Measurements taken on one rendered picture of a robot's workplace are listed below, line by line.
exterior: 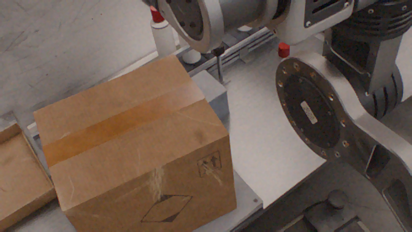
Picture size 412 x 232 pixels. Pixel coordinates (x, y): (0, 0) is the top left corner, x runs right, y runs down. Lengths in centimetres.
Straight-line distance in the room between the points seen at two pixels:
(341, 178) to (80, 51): 124
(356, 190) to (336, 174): 11
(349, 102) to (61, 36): 108
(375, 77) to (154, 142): 37
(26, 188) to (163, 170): 51
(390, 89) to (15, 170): 90
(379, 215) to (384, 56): 134
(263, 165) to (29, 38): 92
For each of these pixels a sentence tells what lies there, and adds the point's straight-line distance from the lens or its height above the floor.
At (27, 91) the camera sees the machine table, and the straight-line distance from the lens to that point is 139.
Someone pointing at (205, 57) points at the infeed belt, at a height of 88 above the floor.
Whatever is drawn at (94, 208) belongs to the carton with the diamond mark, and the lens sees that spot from 75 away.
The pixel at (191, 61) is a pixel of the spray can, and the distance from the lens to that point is 120.
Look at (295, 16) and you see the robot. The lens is 47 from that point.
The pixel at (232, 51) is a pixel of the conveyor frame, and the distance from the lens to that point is 125.
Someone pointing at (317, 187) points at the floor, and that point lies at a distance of 199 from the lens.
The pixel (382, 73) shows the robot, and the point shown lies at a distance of 72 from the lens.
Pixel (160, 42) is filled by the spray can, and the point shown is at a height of 99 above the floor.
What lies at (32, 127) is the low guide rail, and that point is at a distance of 116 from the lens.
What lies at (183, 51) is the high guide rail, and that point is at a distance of 114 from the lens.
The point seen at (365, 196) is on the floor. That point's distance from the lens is 200.
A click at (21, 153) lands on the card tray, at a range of 123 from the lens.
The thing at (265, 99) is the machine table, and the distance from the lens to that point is 117.
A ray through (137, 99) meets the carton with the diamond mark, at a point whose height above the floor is 112.
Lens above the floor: 171
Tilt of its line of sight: 50 degrees down
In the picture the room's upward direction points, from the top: 10 degrees counter-clockwise
